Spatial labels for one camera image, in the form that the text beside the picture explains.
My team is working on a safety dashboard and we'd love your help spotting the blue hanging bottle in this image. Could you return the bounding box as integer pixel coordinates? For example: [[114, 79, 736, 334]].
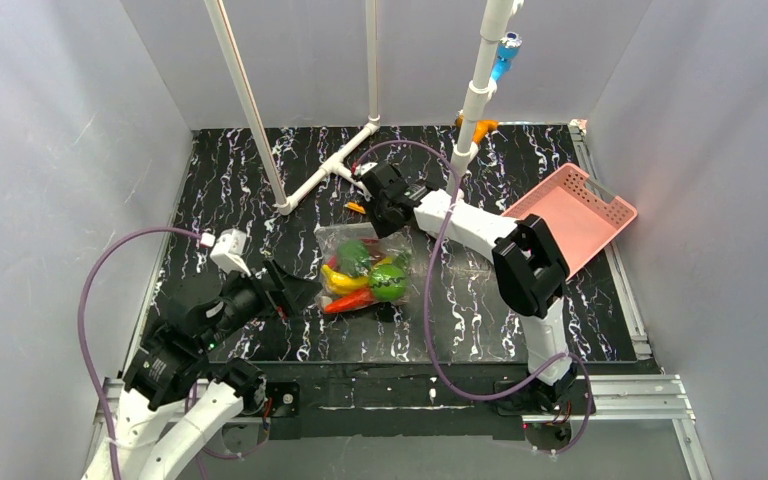
[[490, 32, 523, 83]]

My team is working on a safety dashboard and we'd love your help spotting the orange handled screwdriver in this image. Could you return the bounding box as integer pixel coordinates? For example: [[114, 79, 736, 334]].
[[345, 202, 366, 215]]

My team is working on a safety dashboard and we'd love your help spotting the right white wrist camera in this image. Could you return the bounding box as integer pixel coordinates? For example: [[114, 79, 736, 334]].
[[353, 161, 377, 179]]

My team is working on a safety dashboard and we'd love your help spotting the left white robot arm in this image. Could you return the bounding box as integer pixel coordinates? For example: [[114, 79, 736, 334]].
[[83, 260, 320, 479]]

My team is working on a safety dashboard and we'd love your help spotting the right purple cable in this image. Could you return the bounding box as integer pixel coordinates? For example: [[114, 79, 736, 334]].
[[352, 139, 595, 456]]

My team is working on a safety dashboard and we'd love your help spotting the orange toy carrot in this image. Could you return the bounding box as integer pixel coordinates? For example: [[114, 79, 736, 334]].
[[323, 288, 378, 314]]

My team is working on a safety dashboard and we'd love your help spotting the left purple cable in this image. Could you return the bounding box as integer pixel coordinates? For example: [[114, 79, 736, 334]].
[[77, 227, 273, 480]]

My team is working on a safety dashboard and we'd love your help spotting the green toy bell pepper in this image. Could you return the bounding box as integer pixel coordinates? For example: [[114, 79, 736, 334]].
[[336, 239, 372, 277]]

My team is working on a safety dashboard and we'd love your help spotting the purple cable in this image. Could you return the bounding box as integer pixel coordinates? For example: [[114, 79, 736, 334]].
[[352, 139, 595, 456], [77, 227, 273, 480]]

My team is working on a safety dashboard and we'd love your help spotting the green toy watermelon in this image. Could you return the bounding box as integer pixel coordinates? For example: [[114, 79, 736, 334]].
[[368, 264, 408, 302]]

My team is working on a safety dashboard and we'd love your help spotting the yellow toy banana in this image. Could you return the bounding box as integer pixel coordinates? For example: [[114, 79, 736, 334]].
[[321, 264, 368, 296]]

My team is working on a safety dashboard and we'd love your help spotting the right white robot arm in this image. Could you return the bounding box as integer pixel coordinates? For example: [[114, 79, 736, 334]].
[[355, 162, 577, 404]]

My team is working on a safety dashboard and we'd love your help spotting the white pvc pipe frame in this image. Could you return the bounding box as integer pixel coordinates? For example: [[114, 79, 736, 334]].
[[204, 0, 524, 216]]

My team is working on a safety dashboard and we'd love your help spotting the pink plastic basket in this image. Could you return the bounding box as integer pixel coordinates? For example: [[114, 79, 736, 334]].
[[502, 163, 638, 277]]

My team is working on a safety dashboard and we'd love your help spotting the orange object at back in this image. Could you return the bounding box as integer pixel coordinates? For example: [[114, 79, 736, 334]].
[[455, 111, 499, 145]]

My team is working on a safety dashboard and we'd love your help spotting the clear polka dot zip bag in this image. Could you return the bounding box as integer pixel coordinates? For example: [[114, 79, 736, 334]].
[[315, 223, 415, 316]]

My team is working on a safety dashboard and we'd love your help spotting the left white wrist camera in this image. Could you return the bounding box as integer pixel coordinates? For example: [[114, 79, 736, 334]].
[[199, 229, 251, 276]]

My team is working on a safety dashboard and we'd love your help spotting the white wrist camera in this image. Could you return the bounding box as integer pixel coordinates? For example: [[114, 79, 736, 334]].
[[353, 161, 377, 179], [199, 229, 251, 276]]

